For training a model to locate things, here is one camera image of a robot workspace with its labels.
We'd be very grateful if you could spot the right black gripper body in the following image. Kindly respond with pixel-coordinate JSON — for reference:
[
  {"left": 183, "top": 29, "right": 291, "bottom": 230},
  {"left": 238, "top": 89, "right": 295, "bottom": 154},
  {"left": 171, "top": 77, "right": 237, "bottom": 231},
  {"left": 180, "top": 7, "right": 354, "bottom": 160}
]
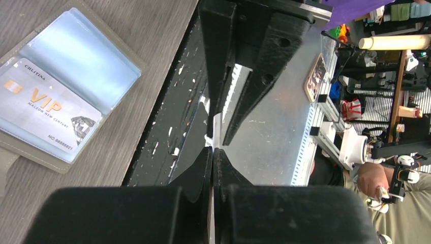
[{"left": 233, "top": 1, "right": 333, "bottom": 29}]

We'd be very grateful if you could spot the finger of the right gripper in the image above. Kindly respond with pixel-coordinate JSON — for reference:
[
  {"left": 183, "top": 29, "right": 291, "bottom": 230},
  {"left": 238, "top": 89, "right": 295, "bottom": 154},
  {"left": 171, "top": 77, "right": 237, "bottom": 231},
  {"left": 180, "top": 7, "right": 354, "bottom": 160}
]
[
  {"left": 198, "top": 0, "right": 237, "bottom": 139},
  {"left": 223, "top": 13, "right": 311, "bottom": 145}
]

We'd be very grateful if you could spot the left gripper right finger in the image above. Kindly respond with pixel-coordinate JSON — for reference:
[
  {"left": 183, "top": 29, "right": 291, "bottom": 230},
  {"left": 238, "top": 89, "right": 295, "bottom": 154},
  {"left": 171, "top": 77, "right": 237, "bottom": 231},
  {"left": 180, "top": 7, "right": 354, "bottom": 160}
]
[{"left": 213, "top": 148, "right": 379, "bottom": 243}]

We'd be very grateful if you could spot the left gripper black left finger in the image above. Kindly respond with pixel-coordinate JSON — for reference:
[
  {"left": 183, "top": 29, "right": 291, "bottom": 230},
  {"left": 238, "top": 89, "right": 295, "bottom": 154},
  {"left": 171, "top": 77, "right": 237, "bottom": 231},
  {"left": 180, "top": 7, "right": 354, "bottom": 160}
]
[{"left": 24, "top": 147, "right": 212, "bottom": 243}]

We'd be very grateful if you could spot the white credit card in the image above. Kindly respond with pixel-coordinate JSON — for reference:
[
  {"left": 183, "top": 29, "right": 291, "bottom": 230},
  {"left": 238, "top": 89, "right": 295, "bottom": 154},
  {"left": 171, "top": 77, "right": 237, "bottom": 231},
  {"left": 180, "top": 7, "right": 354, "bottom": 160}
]
[{"left": 1, "top": 58, "right": 102, "bottom": 161}]

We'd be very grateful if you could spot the operator hand with controller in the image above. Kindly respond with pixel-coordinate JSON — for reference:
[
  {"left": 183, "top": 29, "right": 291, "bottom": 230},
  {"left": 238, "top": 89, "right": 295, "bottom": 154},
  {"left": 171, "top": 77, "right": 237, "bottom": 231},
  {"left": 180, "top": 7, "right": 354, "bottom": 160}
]
[{"left": 357, "top": 163, "right": 394, "bottom": 198}]

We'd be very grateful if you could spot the cream cardboard tube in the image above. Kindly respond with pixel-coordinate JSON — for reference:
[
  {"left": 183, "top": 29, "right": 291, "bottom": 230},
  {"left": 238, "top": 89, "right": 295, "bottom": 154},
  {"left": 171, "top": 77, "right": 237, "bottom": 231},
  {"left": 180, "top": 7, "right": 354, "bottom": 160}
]
[{"left": 358, "top": 34, "right": 430, "bottom": 51}]

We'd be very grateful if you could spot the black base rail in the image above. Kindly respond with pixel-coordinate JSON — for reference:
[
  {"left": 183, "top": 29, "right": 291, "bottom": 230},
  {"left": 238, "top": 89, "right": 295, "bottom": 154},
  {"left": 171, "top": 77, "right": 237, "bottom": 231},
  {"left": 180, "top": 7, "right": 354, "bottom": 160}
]
[{"left": 122, "top": 17, "right": 207, "bottom": 187}]

